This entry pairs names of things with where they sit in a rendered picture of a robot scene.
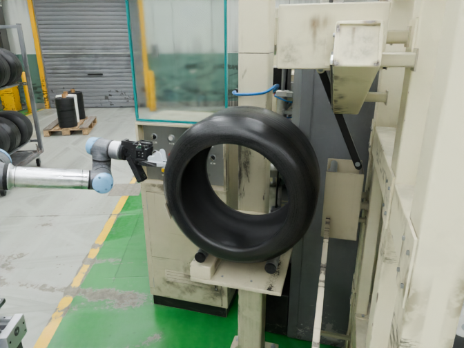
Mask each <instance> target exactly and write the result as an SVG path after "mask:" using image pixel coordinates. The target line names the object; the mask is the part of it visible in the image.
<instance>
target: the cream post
mask: <svg viewBox="0 0 464 348"><path fill-rule="evenodd" d="M275 13H276V0H238V52H239V53H238V93H257V92H262V91H266V90H268V89H269V88H270V87H272V86H273V58H274V35H275ZM272 101H273V90H271V91H270V92H268V93H266V94H263V95H253V96H238V106H257V107H260V108H265V109H268V110H272ZM270 165H271V163H270V161H269V160H268V159H267V158H265V157H264V156H263V155H261V154H259V153H258V152H256V151H254V150H252V149H250V148H247V147H245V146H240V145H238V210H241V211H252V212H258V213H269V188H270ZM238 295H239V299H238V348H264V340H265V334H264V330H265V318H266V296H267V295H266V294H265V293H258V292H253V291H245V290H241V289H238Z"/></svg>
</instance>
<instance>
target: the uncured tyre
mask: <svg viewBox="0 0 464 348"><path fill-rule="evenodd" d="M218 144H236V145H240V146H245V147H247V148H250V149H252V150H254V151H256V152H258V153H259V154H261V155H263V156H264V157H265V158H267V159H268V160H269V161H270V162H271V163H272V164H273V165H274V166H275V167H276V169H277V170H278V172H279V173H280V174H281V176H282V178H283V180H284V183H285V185H286V188H287V193H288V197H289V201H288V202H287V203H286V204H285V205H284V206H282V207H281V208H279V209H278V210H276V211H274V212H271V213H267V214H262V215H251V214H246V213H242V212H239V211H236V210H235V209H232V208H231V207H230V206H228V205H227V204H225V203H224V202H223V201H222V200H221V199H220V198H219V197H218V196H217V194H216V193H215V191H214V190H213V188H212V186H211V183H210V182H209V177H208V173H207V160H208V156H209V152H210V150H211V147H212V146H215V145H218ZM163 186H164V197H165V200H166V204H167V207H168V209H169V212H170V214H171V216H172V218H173V220H174V222H175V223H176V225H177V226H178V228H179V229H180V231H181V232H182V233H183V234H184V235H185V236H186V237H187V238H188V239H189V240H190V241H191V242H192V243H193V244H194V245H196V246H197V247H199V248H200V249H201V250H203V251H205V252H207V253H208V254H210V255H212V256H215V257H217V258H219V259H222V260H226V261H229V262H237V263H257V262H264V261H267V260H271V259H274V258H276V257H278V256H280V255H282V254H283V253H285V252H287V251H288V250H289V249H291V248H292V247H293V246H294V245H295V244H297V243H298V242H299V241H300V240H301V238H302V237H303V236H304V235H305V233H306V232H307V230H308V229H309V227H310V225H311V223H312V221H313V218H314V215H315V213H316V207H317V203H318V196H319V191H320V167H319V163H318V158H317V156H316V153H315V151H314V149H313V147H312V145H311V143H310V142H309V140H308V139H307V137H306V136H305V134H304V133H303V132H302V131H301V130H300V129H299V128H298V127H297V126H296V125H295V124H294V123H292V122H291V121H289V120H288V119H287V118H286V117H283V116H282V115H280V114H278V113H276V112H273V111H272V110H268V109H265V108H260V107H257V106H234V107H230V108H225V109H223V110H219V111H218V112H216V113H213V114H212V115H210V116H208V117H206V118H204V119H203V120H201V121H199V122H197V123H196V124H194V125H192V126H191V127H190V128H188V129H187V130H186V131H185V132H184V133H183V134H182V135H181V136H180V138H179V139H178V140H177V141H176V143H175V144H174V146H173V148H172V150H171V152H170V154H169V156H168V159H167V161H166V165H165V169H164V179H163Z"/></svg>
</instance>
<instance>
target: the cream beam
mask: <svg viewBox="0 0 464 348"><path fill-rule="evenodd" d="M390 6H391V2H390V1H372V2H348V3H301V4H280V5H279V11H278V30H277V50H276V64H277V68H281V69H324V70H330V65H329V61H330V53H331V51H334V50H333V49H334V41H335V37H333V33H336V23H337V22H338V21H358V20H383V21H384V22H385V28H384V36H383V50H382V52H385V45H386V39H387V29H388V23H389V12H390Z"/></svg>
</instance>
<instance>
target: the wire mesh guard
mask: <svg viewBox="0 0 464 348"><path fill-rule="evenodd" d="M329 225H330V217H326V220H325V232H324V239H323V246H322V258H321V265H320V277H319V283H318V296H317V303H316V314H315V321H314V328H313V340H312V347H311V348H319V346H320V331H321V322H322V306H323V298H324V289H325V274H326V265H327V249H328V240H329Z"/></svg>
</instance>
